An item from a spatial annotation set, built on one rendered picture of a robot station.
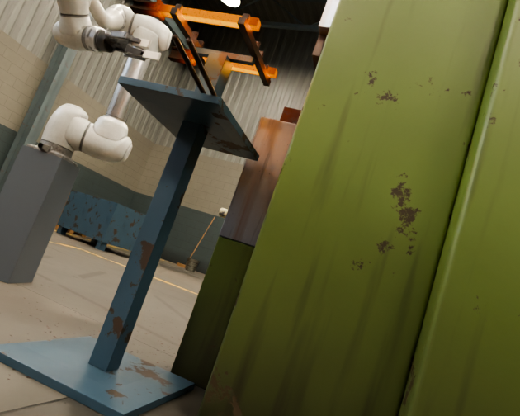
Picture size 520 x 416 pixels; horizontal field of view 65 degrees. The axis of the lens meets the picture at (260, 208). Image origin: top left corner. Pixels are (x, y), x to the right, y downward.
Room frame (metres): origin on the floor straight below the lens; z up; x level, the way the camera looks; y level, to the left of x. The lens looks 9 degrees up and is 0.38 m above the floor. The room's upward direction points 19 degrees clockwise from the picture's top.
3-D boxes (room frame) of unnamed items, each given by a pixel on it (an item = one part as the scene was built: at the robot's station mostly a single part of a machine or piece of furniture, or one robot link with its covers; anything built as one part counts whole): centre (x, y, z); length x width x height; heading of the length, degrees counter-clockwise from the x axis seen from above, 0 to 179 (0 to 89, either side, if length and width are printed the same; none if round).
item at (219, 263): (1.49, -0.22, 0.23); 0.56 x 0.38 x 0.47; 74
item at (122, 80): (1.18, 0.26, 0.75); 0.40 x 0.30 x 0.02; 163
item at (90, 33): (1.47, 0.79, 1.02); 0.09 x 0.06 x 0.09; 163
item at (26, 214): (1.98, 1.03, 0.30); 0.20 x 0.20 x 0.60; 88
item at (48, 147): (1.96, 1.03, 0.63); 0.22 x 0.18 x 0.06; 178
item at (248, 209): (1.49, -0.22, 0.69); 0.56 x 0.38 x 0.45; 74
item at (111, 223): (6.69, 2.26, 0.36); 1.21 x 0.81 x 0.72; 56
